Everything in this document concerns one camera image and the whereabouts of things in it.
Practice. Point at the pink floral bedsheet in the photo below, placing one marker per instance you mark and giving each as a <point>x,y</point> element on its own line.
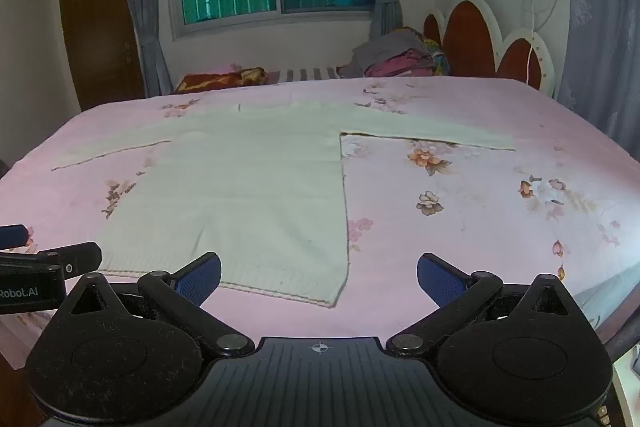
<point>450,217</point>

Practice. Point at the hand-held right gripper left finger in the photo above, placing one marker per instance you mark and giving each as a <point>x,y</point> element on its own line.
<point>200,277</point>

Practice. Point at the white knit sweater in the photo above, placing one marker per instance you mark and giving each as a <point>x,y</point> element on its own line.
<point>250,187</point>

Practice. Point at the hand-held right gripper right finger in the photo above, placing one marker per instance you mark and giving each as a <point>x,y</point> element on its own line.
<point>440,277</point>

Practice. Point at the red patterned blanket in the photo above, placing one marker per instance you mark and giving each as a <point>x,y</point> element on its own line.
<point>210,81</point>

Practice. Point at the pink folded clothes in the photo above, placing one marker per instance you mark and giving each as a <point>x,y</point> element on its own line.
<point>400,63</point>

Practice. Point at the grey folded clothes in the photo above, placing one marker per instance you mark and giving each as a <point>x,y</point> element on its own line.
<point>385,47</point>

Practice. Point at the red and white headboard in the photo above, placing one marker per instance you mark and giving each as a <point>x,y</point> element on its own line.
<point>470,37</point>

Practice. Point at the purple lace curtain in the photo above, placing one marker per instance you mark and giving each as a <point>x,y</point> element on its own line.
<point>605,17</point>

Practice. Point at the brown wooden door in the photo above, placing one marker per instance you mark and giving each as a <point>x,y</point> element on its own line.
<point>95,22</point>

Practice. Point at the grey striped sheet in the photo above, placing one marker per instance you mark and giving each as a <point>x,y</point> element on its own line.
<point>305,73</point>

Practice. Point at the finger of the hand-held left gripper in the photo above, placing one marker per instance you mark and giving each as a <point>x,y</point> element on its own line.
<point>14,235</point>
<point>80,257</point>

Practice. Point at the colourful printed cloth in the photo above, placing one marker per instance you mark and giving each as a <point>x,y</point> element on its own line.
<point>439,57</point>

